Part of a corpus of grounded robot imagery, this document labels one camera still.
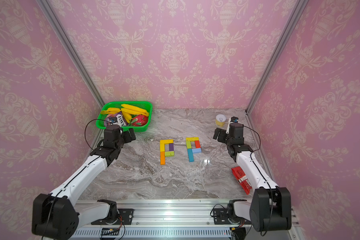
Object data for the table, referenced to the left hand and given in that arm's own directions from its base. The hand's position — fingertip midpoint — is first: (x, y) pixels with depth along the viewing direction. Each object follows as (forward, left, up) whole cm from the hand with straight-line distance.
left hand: (127, 131), depth 84 cm
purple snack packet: (-2, +2, +13) cm, 13 cm away
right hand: (+2, -52, -1) cm, 52 cm away
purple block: (+2, -24, -19) cm, 31 cm away
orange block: (-7, -19, -19) cm, 27 cm away
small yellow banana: (+28, +23, -12) cm, 38 cm away
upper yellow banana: (+29, +5, -11) cm, 31 cm away
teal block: (-4, -37, -20) cm, 42 cm away
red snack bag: (-20, -64, -15) cm, 69 cm away
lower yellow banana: (+24, +10, -13) cm, 29 cm away
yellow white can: (+22, -59, -14) cm, 64 cm away
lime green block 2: (+3, -35, -18) cm, 40 cm away
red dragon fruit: (+17, -1, -10) cm, 20 cm away
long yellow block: (+6, -20, -20) cm, 29 cm away
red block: (+3, -41, -18) cm, 45 cm away
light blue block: (-1, -41, -19) cm, 45 cm away
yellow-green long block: (+8, -38, -18) cm, 43 cm away
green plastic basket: (+34, -3, -12) cm, 36 cm away
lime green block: (-4, -23, -19) cm, 30 cm away
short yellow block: (+1, -18, -19) cm, 26 cm away
